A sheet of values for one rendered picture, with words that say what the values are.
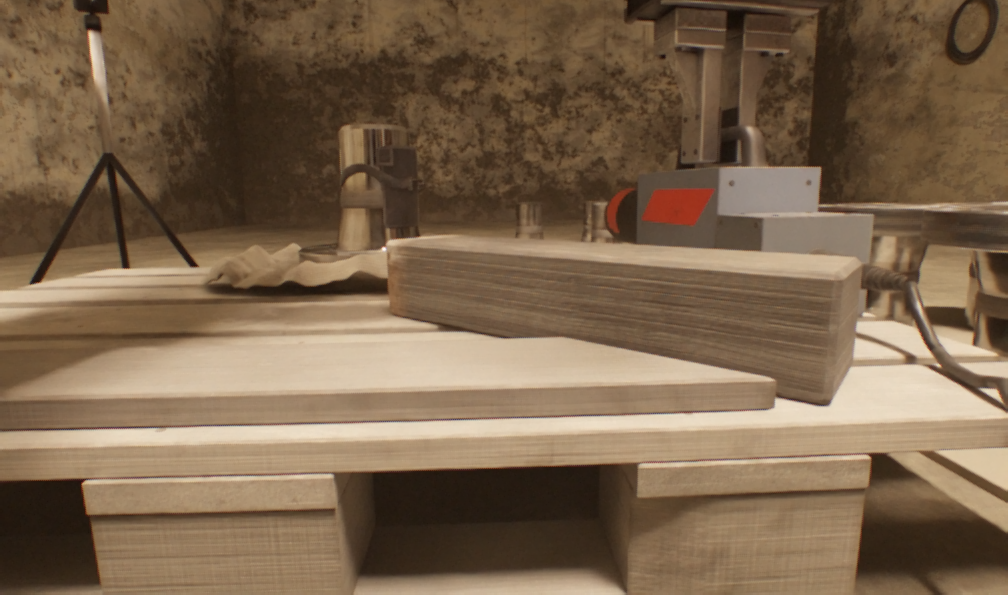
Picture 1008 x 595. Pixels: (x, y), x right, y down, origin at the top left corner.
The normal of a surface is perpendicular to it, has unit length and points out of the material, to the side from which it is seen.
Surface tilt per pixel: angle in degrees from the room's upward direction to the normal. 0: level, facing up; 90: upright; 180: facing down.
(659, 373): 0
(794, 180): 90
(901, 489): 0
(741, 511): 90
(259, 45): 90
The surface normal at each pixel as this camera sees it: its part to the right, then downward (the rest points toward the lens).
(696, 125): -0.98, 0.04
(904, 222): -0.43, 0.15
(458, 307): -0.64, 0.13
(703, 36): 0.21, 0.15
